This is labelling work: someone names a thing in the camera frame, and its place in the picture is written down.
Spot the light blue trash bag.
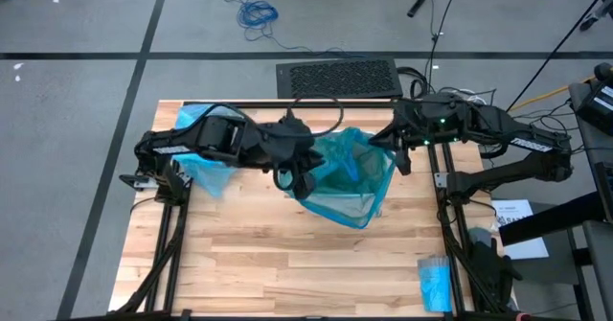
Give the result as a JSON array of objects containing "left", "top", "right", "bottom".
[{"left": 172, "top": 103, "right": 250, "bottom": 199}]

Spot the grey side desk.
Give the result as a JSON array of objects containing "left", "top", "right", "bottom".
[{"left": 567, "top": 61, "right": 613, "bottom": 321}]

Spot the teal plastic bag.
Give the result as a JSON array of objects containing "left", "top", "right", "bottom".
[{"left": 284, "top": 127, "right": 397, "bottom": 230}]

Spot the yellow cable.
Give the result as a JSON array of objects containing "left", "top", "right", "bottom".
[{"left": 521, "top": 75, "right": 598, "bottom": 111}]

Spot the long black slanted cable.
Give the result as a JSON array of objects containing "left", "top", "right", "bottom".
[{"left": 505, "top": 0, "right": 613, "bottom": 114}]

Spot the black handheld controller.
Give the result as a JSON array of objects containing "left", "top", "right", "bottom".
[{"left": 405, "top": 0, "right": 429, "bottom": 19}]

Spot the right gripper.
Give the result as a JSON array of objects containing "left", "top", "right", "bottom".
[{"left": 368, "top": 98, "right": 461, "bottom": 152}]

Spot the roll of blue bags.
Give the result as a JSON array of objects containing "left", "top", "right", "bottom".
[{"left": 417, "top": 255, "right": 454, "bottom": 314}]

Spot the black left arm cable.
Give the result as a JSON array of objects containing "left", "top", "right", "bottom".
[{"left": 272, "top": 95, "right": 345, "bottom": 193}]

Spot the grey stand leg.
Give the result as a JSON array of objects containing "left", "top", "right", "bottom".
[{"left": 578, "top": 0, "right": 613, "bottom": 31}]

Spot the black labelled device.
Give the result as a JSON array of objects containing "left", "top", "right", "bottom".
[{"left": 573, "top": 61, "right": 613, "bottom": 138}]

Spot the black floor cable bundle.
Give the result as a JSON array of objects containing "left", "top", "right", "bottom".
[{"left": 384, "top": 0, "right": 465, "bottom": 100}]

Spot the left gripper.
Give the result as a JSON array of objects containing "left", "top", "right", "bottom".
[{"left": 258, "top": 114, "right": 328, "bottom": 173}]

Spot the blue cable coil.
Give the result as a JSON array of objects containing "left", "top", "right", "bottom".
[{"left": 220, "top": 0, "right": 368, "bottom": 59}]

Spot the white printed paper sheet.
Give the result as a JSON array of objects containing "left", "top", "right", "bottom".
[{"left": 491, "top": 198, "right": 551, "bottom": 260}]

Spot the black bar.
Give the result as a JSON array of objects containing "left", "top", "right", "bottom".
[{"left": 497, "top": 190, "right": 613, "bottom": 247}]

